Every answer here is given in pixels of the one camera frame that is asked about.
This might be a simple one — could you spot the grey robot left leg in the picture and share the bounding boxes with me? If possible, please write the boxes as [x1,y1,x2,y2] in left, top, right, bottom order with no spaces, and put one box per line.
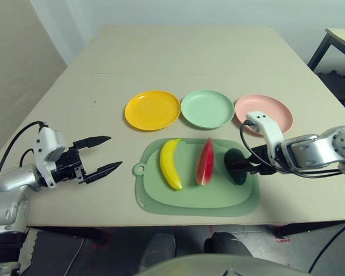
[139,233,176,271]

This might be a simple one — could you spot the thin white floor cable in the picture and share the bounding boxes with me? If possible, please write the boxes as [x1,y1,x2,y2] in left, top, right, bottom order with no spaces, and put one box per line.
[66,238,86,275]

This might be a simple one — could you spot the black table support bar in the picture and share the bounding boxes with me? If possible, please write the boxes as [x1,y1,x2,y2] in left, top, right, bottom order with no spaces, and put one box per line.
[27,226,109,245]
[275,220,345,239]

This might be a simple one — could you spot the grey robot leg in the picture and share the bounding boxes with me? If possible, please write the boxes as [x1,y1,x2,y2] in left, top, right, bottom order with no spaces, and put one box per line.
[139,233,176,271]
[204,232,252,258]

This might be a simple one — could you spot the grey robot right leg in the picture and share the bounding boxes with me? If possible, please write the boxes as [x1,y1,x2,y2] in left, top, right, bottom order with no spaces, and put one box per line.
[204,232,252,258]

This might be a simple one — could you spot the dark green toy avocado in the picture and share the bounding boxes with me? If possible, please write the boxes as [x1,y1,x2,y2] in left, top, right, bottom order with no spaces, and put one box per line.
[224,148,250,185]

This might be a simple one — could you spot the grey-green robot torso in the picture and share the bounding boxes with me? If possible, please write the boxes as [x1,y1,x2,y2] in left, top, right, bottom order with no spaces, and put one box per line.
[135,252,305,276]

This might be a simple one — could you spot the pink plastic plate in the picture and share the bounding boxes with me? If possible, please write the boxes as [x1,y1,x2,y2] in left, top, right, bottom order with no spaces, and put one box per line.
[235,94,293,137]

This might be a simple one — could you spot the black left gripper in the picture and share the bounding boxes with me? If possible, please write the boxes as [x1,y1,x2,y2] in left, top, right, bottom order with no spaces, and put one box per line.
[50,135,124,185]

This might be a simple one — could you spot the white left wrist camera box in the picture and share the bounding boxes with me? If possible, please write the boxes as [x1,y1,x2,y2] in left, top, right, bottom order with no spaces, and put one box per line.
[33,126,67,189]

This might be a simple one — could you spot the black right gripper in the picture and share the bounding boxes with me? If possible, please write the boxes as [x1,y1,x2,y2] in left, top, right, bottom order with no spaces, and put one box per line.
[226,145,277,176]

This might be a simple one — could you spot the green cutting board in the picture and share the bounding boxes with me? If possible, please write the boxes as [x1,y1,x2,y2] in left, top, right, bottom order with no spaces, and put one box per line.
[132,137,261,217]

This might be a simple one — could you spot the mint green plastic plate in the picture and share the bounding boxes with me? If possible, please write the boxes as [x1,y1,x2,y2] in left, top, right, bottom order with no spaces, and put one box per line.
[180,89,235,129]

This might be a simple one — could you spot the yellow plastic plate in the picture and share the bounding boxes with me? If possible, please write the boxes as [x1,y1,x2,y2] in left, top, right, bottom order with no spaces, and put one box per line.
[124,90,181,132]

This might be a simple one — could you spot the red watermelon slice toy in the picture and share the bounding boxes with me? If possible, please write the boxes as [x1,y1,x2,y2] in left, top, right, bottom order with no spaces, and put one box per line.
[195,137,216,187]

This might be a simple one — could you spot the yellow toy banana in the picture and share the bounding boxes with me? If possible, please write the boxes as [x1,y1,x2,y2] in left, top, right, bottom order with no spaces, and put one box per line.
[159,138,183,191]

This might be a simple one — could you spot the cream side table black legs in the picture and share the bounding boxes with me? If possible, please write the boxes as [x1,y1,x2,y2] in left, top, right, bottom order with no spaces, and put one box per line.
[307,28,345,71]

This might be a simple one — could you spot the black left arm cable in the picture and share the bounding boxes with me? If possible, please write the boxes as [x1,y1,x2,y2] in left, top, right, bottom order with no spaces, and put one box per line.
[0,121,49,176]

